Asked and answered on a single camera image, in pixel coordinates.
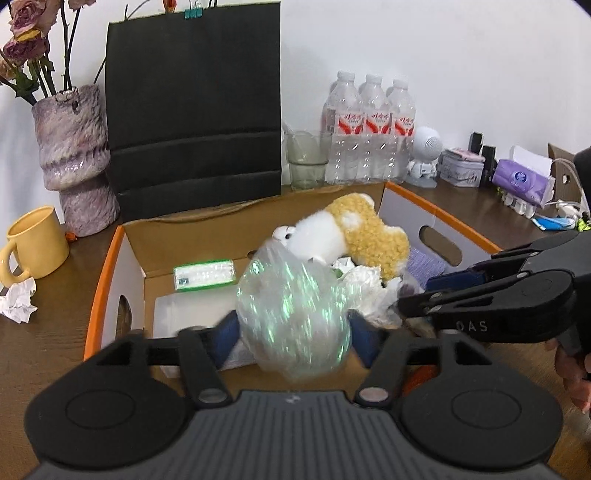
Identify white power strip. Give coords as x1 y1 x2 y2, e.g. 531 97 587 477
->
501 189 541 217

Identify clear water bottle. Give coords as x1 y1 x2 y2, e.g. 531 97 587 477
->
385 79 416 178
322 71 365 183
358 74 393 181

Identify purple tissue pack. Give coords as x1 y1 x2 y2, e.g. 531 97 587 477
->
492 145 555 206

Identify person's right hand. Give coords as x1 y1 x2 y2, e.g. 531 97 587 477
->
554 344 591 414

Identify clear glass cup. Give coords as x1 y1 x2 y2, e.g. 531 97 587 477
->
286 130 331 190

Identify white robot figure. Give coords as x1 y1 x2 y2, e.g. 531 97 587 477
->
406 126 445 188

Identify dried pink roses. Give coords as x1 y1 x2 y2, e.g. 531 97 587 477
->
0 0 98 104

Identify blue face mask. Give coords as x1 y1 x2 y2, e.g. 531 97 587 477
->
531 216 577 230

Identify iridescent plastic bag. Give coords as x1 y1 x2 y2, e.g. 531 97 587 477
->
235 244 354 381

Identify printed tin box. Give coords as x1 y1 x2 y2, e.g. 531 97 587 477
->
438 148 485 188

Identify small crumpled white tissue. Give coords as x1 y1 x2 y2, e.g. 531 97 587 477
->
0 277 38 324

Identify yellow mug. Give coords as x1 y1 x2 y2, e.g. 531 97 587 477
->
0 206 70 289

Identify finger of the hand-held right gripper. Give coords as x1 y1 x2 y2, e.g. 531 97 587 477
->
425 240 555 292
396 270 575 324

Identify plastic wrap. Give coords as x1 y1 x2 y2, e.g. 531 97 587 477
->
330 258 402 328

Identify purple mottled vase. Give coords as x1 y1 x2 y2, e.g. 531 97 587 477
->
31 84 122 237

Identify orange cardboard box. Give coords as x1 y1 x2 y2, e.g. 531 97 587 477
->
83 181 504 402

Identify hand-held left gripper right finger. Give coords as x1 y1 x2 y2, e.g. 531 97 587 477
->
348 310 492 409

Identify white cable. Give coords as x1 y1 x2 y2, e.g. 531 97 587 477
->
551 158 591 217

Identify green white packet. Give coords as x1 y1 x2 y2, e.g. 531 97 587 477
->
173 259 237 292

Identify brown cardboard holder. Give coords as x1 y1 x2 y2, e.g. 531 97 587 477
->
548 143 583 204

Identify white yellow plush toy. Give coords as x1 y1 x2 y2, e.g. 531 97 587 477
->
271 193 411 281

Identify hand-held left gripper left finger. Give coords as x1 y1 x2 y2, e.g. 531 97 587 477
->
95 310 243 409

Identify black paper bag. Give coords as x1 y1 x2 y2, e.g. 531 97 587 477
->
105 0 283 221

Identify purple knitted pouch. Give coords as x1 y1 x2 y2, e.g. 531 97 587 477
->
406 247 446 282

